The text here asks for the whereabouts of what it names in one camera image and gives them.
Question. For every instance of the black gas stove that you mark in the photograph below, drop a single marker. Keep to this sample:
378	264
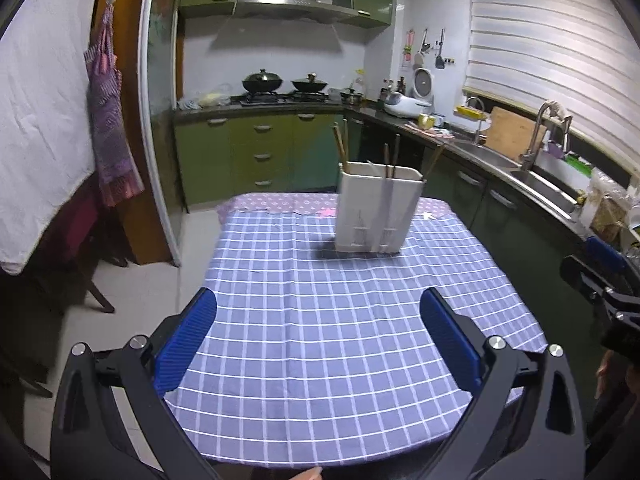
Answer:
285	100

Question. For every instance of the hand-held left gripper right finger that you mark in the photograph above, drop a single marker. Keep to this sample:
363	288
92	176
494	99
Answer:
450	345

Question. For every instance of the black wok with lid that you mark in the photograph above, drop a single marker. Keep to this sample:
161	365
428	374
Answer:
262	82
310	85

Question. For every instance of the yellow mug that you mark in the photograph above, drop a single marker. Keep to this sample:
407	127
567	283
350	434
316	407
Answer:
426	121

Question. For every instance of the white enamel mug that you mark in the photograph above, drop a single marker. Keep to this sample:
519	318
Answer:
439	121

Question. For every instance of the small steel pot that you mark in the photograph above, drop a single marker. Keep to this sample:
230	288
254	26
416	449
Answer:
352	96

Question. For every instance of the cooking oil bottle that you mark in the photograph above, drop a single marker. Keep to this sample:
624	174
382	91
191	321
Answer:
359	85

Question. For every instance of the white hanging sheet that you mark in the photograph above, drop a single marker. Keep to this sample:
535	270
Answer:
45	110

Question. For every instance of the hanging steel ladle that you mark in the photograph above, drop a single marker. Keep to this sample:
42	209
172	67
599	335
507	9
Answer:
425	46

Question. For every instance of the pink checked apron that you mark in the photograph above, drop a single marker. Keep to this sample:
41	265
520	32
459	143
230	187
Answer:
110	125

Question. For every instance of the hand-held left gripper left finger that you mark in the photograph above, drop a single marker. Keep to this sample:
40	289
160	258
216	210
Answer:
187	345

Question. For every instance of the green box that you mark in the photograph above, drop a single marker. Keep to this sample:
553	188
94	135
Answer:
579	165

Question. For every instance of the pink counter cloth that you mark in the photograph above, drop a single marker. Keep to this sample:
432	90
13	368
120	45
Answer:
430	132

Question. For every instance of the plastic bag with food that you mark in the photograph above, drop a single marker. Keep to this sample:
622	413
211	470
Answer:
210	100

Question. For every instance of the white rice cooker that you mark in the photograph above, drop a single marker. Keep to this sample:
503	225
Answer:
402	106

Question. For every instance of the purple container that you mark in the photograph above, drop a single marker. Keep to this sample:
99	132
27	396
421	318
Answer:
556	148

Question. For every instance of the white plastic utensil holder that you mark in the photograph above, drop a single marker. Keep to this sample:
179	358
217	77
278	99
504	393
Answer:
370	210

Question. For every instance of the tall steel faucet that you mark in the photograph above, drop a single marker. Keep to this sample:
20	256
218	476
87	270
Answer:
534	140

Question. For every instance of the dark stone countertop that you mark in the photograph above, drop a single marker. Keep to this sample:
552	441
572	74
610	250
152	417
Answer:
390	119

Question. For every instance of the sliding glass door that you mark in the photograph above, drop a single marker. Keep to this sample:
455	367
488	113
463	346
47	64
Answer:
162	135

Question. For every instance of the dark sauce bottles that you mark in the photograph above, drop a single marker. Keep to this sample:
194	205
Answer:
392	90

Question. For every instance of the yellow sponge rack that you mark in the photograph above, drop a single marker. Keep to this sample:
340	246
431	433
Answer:
470	112

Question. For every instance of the wooden cutting board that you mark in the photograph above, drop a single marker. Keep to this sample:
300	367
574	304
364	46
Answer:
512	132

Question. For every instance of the green lower cabinets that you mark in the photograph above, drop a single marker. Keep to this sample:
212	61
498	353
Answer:
205	160

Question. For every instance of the dark wooden chair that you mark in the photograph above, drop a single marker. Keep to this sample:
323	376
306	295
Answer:
80	230

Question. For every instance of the small steel faucet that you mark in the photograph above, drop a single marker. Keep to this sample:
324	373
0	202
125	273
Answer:
481	132

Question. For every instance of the person's left hand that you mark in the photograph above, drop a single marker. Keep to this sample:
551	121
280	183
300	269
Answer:
307	474

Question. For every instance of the clear bag of food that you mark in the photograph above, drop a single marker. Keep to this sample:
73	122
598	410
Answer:
607	210

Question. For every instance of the beige cloth on faucet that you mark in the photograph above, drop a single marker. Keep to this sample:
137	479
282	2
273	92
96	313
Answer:
554	109

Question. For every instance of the blue checked tablecloth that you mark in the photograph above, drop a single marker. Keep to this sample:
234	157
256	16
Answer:
325	335

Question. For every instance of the person's right hand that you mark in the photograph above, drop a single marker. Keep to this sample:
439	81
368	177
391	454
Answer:
605	380

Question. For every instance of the pink hanging wall item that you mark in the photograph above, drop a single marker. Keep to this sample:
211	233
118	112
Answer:
409	50

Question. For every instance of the white round-faced appliance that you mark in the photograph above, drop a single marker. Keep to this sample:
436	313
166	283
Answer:
424	84

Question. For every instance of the hanging black spatula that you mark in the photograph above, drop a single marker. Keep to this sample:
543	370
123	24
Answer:
439	62

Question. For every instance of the white window blind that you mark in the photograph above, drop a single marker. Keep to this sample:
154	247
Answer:
550	50

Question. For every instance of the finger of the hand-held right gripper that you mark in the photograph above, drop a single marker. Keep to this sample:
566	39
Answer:
580	272
605	255

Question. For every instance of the purple patterned cloth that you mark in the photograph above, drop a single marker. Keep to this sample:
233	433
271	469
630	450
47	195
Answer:
270	205

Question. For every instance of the steel double sink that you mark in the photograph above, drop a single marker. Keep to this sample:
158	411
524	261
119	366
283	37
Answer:
540	185

